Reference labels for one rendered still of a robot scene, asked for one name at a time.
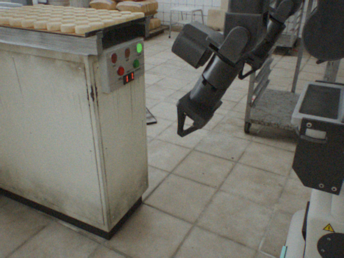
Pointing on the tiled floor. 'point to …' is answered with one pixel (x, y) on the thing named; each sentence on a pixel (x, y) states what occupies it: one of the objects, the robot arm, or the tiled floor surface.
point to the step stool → (182, 15)
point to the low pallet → (156, 31)
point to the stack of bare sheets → (150, 117)
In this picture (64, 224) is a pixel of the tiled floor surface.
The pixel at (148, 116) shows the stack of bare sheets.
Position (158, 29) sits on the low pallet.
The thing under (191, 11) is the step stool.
